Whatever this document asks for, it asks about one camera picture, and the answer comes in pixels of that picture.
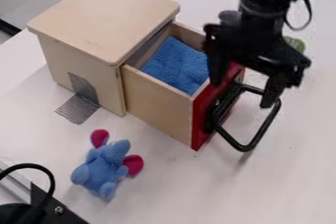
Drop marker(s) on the green toy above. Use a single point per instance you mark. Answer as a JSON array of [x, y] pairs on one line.
[[297, 44]]

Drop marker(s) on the wooden drawer with red front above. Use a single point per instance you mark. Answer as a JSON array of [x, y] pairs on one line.
[[157, 103]]

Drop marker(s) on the black metal bracket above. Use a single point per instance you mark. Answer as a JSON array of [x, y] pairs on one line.
[[41, 213]]

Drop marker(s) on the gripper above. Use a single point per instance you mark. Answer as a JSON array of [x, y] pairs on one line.
[[258, 43]]

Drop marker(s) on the blue cloth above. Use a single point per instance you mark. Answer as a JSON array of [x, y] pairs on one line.
[[179, 66]]

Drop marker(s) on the blue plush elephant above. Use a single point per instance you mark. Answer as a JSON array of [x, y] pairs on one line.
[[105, 169]]

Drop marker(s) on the wooden cabinet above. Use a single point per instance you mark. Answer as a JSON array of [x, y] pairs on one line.
[[103, 21]]

